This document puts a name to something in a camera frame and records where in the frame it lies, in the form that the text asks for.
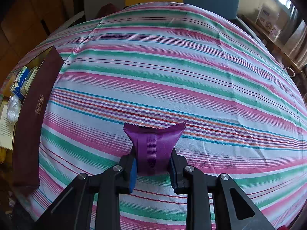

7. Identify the white packet with barcode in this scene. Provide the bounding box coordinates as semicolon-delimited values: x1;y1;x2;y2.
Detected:
10;67;30;99

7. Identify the purple snack packet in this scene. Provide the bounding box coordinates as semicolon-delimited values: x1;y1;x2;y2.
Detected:
123;122;186;176

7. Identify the green carton box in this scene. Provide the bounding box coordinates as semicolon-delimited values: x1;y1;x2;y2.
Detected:
21;67;39;94

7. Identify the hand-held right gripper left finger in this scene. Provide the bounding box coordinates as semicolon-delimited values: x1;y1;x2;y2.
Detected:
34;150;138;230

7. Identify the striped tablecloth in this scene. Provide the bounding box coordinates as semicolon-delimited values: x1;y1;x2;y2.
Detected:
6;2;307;230

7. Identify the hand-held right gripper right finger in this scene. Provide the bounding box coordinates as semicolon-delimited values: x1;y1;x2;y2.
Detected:
169;149;276;230

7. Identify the white curved armrest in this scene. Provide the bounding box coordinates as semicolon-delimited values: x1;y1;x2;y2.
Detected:
59;11;85;29

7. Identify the patterned curtain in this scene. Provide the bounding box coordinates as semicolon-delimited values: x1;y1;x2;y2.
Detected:
281;17;307;67

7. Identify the wooden side table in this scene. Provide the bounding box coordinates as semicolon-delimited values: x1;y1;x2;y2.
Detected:
236;14;307;75

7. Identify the white cardboard box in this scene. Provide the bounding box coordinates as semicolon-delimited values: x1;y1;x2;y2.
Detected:
0;103;19;149

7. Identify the wooden cabinet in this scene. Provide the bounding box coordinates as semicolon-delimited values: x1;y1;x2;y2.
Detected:
0;0;75;60

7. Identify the white printed box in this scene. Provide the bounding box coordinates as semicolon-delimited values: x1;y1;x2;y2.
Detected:
255;3;280;29

